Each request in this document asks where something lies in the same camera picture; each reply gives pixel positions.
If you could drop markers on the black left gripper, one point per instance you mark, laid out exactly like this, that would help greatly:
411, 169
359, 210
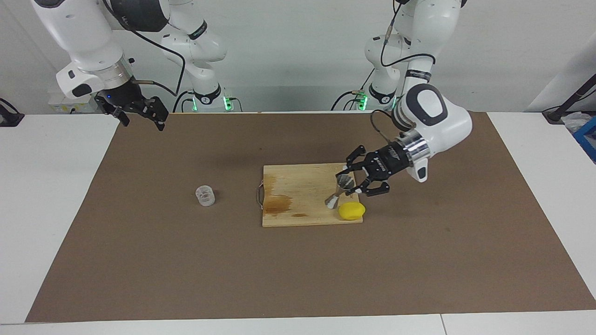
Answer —
389, 162

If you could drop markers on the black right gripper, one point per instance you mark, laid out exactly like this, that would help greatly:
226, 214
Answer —
121, 98

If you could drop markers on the steel jigger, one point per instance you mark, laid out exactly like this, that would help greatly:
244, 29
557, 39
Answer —
342, 184

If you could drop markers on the clear glass cup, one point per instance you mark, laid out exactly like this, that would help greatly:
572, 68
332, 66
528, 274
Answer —
205, 195

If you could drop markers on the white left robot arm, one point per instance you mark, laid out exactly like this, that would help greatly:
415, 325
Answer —
437, 116

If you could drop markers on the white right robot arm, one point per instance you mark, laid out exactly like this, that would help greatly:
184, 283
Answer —
84, 42

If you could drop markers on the yellow lemon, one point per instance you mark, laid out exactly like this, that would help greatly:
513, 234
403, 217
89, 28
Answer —
351, 211

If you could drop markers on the wooden cutting board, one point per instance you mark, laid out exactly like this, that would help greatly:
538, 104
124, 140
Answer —
302, 195

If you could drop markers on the white socket box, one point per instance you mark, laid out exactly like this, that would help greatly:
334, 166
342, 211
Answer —
60, 106

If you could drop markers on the brown table mat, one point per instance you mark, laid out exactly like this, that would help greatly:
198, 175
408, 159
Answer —
298, 270

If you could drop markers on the black stand foot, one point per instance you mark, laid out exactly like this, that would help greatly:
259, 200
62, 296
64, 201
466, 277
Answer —
9, 117

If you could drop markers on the clear plastic bag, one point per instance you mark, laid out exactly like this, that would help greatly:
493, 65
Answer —
575, 122

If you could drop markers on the black tripod leg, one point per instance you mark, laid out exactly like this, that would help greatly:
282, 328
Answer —
570, 100

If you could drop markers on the blue box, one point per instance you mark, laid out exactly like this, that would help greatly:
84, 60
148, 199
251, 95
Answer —
587, 135

